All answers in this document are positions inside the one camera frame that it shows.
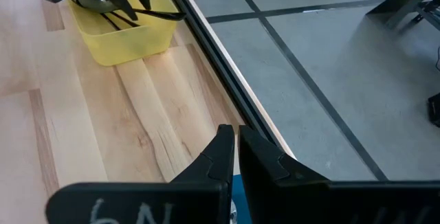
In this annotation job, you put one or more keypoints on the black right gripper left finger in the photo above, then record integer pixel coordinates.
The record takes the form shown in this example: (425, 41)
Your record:
(216, 162)

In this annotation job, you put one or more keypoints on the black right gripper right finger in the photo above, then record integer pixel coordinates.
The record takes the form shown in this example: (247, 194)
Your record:
(261, 169)

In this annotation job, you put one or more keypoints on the blue plastic bin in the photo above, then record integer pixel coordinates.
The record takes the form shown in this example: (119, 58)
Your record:
(240, 196)

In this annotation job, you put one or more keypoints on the yellow plastic bin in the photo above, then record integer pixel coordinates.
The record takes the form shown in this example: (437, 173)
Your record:
(130, 45)

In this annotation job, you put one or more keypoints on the black stand beam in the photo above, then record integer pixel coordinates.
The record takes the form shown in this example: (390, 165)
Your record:
(402, 0)

